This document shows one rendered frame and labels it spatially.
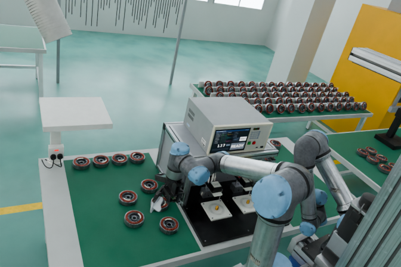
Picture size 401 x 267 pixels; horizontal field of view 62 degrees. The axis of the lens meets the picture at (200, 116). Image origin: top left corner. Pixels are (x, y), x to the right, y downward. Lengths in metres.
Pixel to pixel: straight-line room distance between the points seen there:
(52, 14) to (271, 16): 8.37
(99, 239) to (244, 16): 8.19
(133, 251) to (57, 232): 0.41
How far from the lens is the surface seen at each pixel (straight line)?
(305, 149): 1.64
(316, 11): 5.80
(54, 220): 2.06
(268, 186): 0.99
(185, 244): 1.99
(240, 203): 2.29
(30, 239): 2.99
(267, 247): 1.13
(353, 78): 5.69
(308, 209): 1.75
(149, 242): 1.96
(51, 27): 2.10
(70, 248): 1.93
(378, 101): 5.44
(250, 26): 9.70
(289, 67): 5.91
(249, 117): 2.17
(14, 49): 4.42
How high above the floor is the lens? 2.22
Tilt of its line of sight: 27 degrees down
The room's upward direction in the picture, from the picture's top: 13 degrees clockwise
